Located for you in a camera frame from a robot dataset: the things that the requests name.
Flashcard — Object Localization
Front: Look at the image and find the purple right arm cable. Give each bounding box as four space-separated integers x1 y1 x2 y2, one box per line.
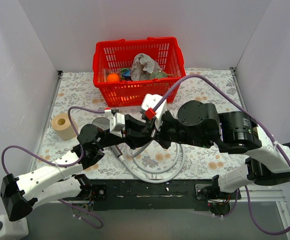
153 74 290 236

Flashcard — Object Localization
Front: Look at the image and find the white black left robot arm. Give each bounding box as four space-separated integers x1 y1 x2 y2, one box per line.
0 113 154 222

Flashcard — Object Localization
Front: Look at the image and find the red plastic basket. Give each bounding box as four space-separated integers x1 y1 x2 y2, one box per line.
92 36 186 107

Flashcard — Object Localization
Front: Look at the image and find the orange ball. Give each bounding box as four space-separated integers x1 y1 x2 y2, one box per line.
106 73 121 83

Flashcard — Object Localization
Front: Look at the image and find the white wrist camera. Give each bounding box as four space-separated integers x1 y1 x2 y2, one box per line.
140 93 167 130
104 107 125 138

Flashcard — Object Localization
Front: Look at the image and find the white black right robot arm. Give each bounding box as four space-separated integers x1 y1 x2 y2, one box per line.
123 100 290 199

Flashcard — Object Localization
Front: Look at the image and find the aluminium frame rail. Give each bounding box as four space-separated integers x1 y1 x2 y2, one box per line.
12 182 286 203

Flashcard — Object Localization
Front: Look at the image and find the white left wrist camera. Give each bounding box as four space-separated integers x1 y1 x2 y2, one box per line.
104 107 125 138

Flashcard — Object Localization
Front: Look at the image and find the white box with knob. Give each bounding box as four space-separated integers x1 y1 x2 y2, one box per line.
0 214 29 240

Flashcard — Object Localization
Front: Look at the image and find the green glass item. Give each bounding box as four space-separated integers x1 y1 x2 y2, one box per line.
148 71 175 80

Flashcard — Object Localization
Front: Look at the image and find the colourful small toy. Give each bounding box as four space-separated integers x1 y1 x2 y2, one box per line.
119 67 132 82

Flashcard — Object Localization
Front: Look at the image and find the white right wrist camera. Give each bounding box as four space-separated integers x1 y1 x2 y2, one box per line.
140 93 167 130

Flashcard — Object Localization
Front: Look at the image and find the white shower hose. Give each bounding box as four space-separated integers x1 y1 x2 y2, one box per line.
118 138 186 184

